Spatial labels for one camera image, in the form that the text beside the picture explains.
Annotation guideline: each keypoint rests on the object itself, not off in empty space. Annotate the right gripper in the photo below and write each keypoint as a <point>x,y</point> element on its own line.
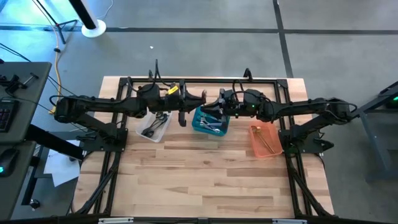
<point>241,104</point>

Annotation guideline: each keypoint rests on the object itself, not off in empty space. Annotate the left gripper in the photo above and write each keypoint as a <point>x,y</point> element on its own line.
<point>174,101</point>

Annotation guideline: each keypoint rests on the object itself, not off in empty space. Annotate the teal plastic bin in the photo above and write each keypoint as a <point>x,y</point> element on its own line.
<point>196,123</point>

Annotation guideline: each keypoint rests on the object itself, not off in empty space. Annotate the clear plastic bin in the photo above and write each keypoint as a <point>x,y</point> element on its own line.
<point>155,138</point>

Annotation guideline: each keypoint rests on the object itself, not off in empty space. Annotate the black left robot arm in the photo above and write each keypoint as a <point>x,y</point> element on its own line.
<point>102,105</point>

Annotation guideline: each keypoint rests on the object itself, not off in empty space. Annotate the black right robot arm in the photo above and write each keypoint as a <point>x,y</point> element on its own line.
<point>311,109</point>

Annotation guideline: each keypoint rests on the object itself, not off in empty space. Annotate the yellow tape tag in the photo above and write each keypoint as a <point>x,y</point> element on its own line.
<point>173,90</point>

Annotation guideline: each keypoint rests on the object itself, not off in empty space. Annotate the black table edge clamp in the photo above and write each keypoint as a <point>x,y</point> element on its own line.
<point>150,75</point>
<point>247,74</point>

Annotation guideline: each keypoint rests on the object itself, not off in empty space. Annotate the orange plastic bin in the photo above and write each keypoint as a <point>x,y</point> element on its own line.
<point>264,154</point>

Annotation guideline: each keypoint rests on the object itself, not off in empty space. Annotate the black tower fan white base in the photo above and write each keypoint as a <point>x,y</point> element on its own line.
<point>90,21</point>

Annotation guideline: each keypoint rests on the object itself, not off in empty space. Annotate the white paper sheets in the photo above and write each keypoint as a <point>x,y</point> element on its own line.
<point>62,168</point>

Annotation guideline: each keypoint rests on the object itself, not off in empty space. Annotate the black tripod stand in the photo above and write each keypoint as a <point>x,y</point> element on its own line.
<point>62,25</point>

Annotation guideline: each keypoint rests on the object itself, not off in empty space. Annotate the grey desk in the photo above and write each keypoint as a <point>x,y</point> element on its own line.
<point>25,93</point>
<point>12,193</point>

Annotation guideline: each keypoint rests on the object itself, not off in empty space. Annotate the black desk clamp stand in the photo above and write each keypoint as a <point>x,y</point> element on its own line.
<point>15,82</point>

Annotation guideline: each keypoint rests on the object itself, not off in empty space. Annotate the black keyboard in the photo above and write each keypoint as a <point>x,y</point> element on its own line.
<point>6,115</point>

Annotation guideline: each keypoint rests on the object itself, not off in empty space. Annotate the black computer mouse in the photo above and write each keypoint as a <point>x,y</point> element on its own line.
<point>7,161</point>

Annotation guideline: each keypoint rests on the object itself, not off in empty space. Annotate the silver aluminium bracket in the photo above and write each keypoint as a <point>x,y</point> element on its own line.
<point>115,221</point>
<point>289,221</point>

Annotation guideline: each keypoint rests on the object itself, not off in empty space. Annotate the grey metal cart frame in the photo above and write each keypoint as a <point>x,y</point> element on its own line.
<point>373,137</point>

